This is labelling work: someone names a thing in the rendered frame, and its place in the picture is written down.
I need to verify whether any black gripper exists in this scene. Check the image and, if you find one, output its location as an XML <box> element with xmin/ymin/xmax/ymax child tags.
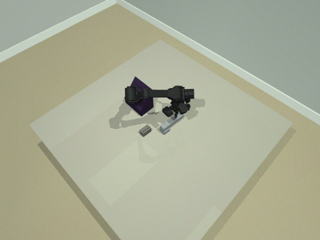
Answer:
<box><xmin>162</xmin><ymin>99</ymin><xmax>191</xmax><ymax>117</ymax></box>

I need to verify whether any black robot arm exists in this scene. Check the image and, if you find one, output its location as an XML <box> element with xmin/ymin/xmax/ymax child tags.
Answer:
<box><xmin>125</xmin><ymin>85</ymin><xmax>195</xmax><ymax>115</ymax></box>

